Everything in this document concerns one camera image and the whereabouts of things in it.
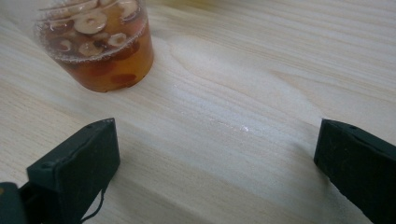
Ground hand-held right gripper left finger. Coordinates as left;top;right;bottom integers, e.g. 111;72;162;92
18;118;121;224

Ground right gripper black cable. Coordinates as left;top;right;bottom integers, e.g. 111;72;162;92
78;186;108;224

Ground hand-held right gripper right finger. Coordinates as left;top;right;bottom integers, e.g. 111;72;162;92
313;119;396;224

